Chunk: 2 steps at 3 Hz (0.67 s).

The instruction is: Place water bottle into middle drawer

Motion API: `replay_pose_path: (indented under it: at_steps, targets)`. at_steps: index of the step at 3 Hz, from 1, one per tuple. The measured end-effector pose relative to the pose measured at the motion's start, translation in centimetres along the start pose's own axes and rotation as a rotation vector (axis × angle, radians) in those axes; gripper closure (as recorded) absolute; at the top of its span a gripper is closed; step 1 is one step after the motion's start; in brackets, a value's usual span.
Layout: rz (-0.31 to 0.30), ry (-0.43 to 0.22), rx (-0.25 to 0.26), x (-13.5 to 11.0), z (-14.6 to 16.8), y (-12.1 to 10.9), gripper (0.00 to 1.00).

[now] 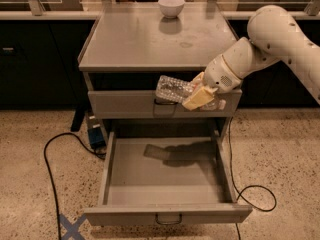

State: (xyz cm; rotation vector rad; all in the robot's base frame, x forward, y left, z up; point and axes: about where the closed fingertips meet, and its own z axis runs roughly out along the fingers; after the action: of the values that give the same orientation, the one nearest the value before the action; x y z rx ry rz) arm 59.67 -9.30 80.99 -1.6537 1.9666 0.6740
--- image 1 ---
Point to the blue power box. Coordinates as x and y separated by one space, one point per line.
95 135

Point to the grey metal drawer cabinet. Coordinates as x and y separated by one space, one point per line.
132 45

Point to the dark counter cabinet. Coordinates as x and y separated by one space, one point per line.
39 64

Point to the clear plastic water bottle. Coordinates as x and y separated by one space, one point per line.
176 90

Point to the closed grey top drawer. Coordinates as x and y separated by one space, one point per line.
143 104

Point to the white ceramic bowl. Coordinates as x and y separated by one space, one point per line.
171 8

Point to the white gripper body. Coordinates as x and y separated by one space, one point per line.
219 73

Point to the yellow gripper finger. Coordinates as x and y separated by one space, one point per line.
198 79
200 97

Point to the open grey middle drawer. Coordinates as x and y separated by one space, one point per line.
166 181

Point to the blue tape cross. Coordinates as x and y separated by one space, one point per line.
72 229

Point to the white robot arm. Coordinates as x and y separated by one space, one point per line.
273 35

